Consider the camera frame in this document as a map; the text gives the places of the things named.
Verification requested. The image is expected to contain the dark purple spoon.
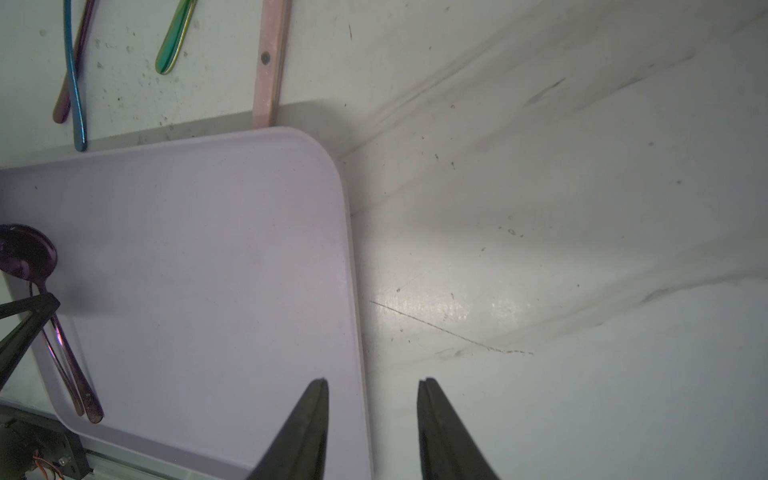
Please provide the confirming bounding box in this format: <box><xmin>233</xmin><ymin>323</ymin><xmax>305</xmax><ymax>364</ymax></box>
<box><xmin>52</xmin><ymin>0</ymin><xmax>98</xmax><ymax>124</ymax></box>

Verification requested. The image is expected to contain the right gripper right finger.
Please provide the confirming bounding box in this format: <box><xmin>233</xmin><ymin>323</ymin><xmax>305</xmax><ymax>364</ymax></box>
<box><xmin>417</xmin><ymin>378</ymin><xmax>498</xmax><ymax>479</ymax></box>

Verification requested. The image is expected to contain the lilac placemat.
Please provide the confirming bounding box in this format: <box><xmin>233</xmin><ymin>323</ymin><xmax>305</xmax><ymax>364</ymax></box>
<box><xmin>1</xmin><ymin>128</ymin><xmax>373</xmax><ymax>479</ymax></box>

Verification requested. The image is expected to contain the pink handled spoon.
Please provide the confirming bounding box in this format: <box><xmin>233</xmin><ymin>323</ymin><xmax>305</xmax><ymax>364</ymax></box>
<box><xmin>252</xmin><ymin>0</ymin><xmax>292</xmax><ymax>129</ymax></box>

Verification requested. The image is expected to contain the blue fork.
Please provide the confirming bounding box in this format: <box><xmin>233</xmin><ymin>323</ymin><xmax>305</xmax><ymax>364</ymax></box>
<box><xmin>63</xmin><ymin>0</ymin><xmax>87</xmax><ymax>152</ymax></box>

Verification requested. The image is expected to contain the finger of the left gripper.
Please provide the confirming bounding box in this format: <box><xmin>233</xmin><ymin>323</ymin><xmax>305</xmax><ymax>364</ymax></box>
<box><xmin>1</xmin><ymin>293</ymin><xmax>60</xmax><ymax>387</ymax></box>

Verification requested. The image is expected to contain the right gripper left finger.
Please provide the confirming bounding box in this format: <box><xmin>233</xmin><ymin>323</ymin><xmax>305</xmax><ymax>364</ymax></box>
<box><xmin>248</xmin><ymin>379</ymin><xmax>329</xmax><ymax>480</ymax></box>

